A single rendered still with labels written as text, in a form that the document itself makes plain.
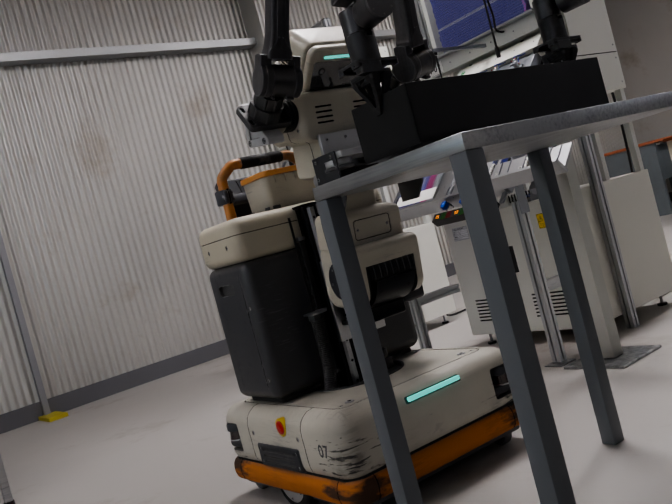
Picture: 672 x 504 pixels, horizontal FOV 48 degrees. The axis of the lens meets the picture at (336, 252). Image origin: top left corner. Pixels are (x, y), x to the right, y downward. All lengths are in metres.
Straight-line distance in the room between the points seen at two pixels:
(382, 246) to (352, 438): 0.49
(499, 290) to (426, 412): 0.81
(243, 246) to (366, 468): 0.68
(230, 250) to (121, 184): 3.90
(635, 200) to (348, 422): 2.11
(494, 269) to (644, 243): 2.42
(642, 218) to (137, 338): 3.72
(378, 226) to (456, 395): 0.49
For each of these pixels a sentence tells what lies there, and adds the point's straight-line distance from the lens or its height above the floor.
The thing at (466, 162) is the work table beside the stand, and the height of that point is 0.75.
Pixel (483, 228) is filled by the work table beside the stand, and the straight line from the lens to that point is 1.21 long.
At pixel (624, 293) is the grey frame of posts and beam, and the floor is 0.15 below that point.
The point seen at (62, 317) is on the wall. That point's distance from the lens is 5.69.
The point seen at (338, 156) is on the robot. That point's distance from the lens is 1.85.
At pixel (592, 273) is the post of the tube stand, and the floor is 0.32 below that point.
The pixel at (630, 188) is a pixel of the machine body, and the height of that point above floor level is 0.56.
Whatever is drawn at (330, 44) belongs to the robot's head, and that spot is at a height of 1.16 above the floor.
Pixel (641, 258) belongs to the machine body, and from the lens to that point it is 3.57.
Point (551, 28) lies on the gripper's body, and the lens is 1.86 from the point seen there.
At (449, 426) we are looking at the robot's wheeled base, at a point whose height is 0.14.
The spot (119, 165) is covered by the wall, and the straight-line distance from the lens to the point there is 6.00.
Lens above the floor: 0.69
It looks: 1 degrees down
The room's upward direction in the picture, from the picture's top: 15 degrees counter-clockwise
